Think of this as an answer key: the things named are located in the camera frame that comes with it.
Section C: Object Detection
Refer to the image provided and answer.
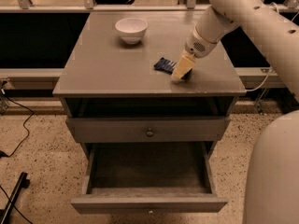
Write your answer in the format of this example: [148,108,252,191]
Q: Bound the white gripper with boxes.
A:
[172,27,217,79]

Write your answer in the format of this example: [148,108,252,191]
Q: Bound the blue rxbar snack bar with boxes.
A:
[153,57,192,80]

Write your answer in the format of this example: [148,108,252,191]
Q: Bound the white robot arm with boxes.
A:
[172,0,299,224]

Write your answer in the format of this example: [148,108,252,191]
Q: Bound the grey wooden drawer cabinet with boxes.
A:
[52,10,247,159]

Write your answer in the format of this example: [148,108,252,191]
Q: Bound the open grey lower drawer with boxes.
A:
[71,143,227,214]

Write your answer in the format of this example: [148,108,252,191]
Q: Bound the closed grey upper drawer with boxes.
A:
[66,117,230,144]

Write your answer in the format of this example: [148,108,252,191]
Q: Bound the white ceramic bowl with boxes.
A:
[115,18,148,44]

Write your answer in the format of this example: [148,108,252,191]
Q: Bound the black stand bar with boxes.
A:
[0,172,30,224]

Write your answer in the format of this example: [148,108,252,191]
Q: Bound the white cable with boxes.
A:
[245,2,281,93]

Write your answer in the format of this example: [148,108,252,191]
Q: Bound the black floor cable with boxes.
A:
[0,89,35,159]

